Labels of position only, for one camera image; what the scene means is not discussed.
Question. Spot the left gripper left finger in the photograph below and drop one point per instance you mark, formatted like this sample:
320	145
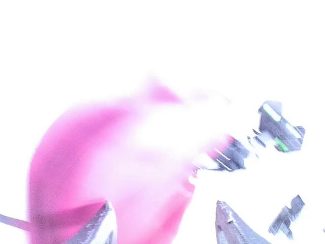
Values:
101	229

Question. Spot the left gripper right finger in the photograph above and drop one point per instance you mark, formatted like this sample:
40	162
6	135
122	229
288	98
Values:
231	229

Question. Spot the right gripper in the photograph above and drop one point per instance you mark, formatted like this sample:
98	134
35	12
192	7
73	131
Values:
223	157

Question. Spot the red student backpack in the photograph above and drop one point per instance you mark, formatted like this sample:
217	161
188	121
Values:
135	152

